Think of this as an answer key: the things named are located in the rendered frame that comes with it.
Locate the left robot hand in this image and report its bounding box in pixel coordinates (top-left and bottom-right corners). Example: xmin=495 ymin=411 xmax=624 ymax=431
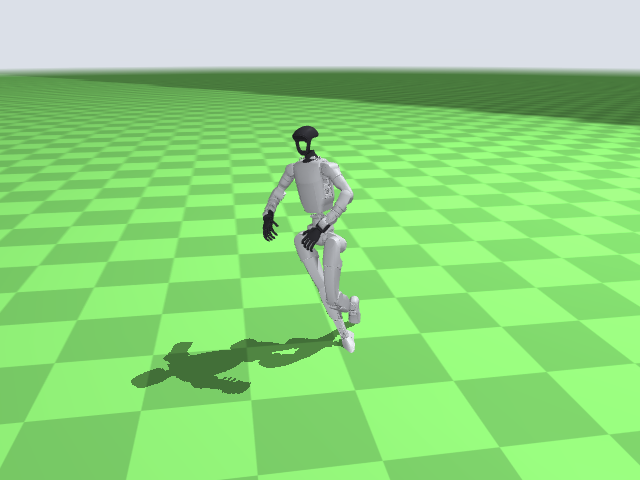
xmin=301 ymin=222 xmax=330 ymax=252

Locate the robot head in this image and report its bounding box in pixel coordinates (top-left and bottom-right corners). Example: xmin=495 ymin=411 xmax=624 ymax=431
xmin=292 ymin=126 xmax=320 ymax=163

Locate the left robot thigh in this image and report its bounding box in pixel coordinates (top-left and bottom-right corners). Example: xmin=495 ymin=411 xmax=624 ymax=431
xmin=323 ymin=232 xmax=347 ymax=307

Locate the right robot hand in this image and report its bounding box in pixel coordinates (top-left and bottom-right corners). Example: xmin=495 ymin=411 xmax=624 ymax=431
xmin=263 ymin=210 xmax=278 ymax=242

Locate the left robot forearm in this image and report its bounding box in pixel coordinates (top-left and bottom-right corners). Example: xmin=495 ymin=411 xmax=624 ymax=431
xmin=318 ymin=190 xmax=351 ymax=230

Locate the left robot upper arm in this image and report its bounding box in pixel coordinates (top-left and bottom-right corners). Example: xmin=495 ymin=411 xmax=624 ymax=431
xmin=320 ymin=162 xmax=354 ymax=204

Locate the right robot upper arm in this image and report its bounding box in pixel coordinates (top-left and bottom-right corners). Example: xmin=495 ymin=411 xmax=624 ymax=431
xmin=274 ymin=163 xmax=295 ymax=201

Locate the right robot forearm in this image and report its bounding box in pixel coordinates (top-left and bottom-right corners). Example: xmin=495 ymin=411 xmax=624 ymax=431
xmin=262 ymin=187 xmax=280 ymax=216

